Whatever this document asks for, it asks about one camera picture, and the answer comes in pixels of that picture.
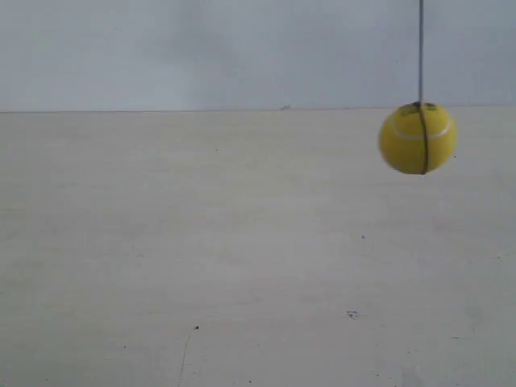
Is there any yellow tennis ball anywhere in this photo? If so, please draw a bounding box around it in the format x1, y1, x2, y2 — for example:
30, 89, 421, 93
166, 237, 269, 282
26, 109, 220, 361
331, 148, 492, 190
378, 102, 457, 175

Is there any thin black hanging string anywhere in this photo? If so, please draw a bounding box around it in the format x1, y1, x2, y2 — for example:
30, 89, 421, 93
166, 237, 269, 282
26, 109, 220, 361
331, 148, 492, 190
417, 0, 425, 105

